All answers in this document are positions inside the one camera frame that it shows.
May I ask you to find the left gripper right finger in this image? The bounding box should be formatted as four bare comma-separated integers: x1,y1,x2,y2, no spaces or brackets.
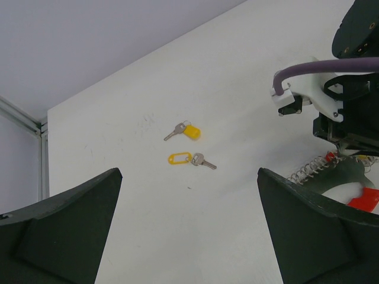
257,168,378,283

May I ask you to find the left aluminium frame post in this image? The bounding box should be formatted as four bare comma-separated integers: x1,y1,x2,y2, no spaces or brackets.
1,97,50,201

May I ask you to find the key with solid yellow tag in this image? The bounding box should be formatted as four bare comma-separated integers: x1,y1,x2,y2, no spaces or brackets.
163,121,201,141

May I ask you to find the red handled key organizer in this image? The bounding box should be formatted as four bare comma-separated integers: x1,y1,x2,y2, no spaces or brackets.
287,151,378,215

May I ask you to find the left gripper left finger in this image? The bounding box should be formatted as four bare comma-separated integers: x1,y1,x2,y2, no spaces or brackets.
1,168,122,283

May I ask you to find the key with yellow window tag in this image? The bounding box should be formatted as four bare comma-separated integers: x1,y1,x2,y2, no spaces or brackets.
168,152,217,170

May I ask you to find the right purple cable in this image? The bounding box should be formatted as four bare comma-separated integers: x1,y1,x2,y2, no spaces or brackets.
272,57,379,97

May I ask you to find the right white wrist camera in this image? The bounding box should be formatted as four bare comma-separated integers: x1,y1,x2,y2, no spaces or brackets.
270,71,344,123

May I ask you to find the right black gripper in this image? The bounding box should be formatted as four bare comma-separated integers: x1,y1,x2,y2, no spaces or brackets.
313,73,378,156

